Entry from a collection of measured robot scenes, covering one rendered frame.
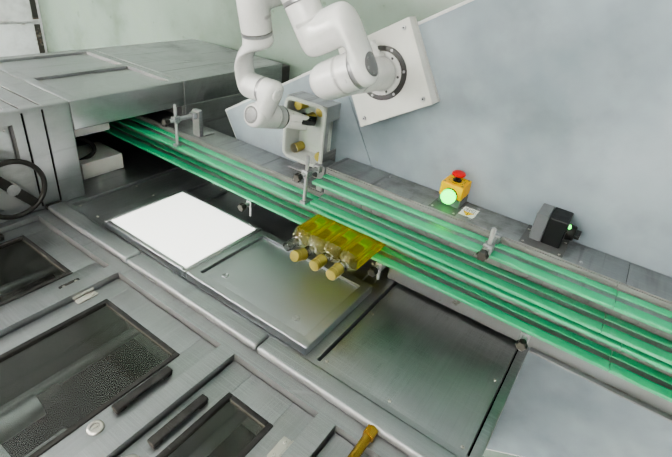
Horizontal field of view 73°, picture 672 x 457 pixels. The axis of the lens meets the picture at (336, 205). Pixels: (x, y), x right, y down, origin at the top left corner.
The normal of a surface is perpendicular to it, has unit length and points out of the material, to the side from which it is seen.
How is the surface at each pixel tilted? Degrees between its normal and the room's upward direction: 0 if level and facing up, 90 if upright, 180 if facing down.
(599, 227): 0
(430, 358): 90
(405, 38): 5
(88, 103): 90
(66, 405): 90
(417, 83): 5
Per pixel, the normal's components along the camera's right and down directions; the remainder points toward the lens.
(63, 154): 0.82, 0.36
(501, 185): -0.57, 0.35
